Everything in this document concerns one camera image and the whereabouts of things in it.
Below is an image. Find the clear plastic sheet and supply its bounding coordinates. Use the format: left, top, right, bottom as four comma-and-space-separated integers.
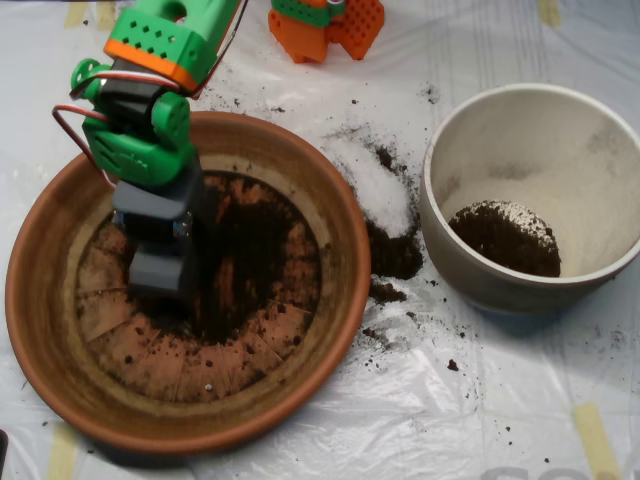
0, 0, 640, 480

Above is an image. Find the white ceramic pot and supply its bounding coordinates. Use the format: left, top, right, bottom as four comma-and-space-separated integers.
418, 82, 640, 316

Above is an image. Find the orange robot base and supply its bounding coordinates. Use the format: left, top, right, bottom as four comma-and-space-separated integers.
268, 0, 386, 65

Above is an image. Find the terracotta saucer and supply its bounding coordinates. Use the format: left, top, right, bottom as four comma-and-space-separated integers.
4, 110, 372, 456

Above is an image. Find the red white servo cable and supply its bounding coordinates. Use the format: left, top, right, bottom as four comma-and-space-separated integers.
52, 0, 249, 190

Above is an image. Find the dark soil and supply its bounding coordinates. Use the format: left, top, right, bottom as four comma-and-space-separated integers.
107, 172, 321, 347
447, 199, 563, 279

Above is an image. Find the spilled soil heap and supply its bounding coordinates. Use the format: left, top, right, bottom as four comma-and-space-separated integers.
322, 124, 426, 307

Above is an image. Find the beige masking tape strip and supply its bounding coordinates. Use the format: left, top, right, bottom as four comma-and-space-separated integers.
96, 0, 118, 32
538, 0, 562, 27
46, 423, 80, 480
573, 402, 622, 480
64, 0, 87, 30

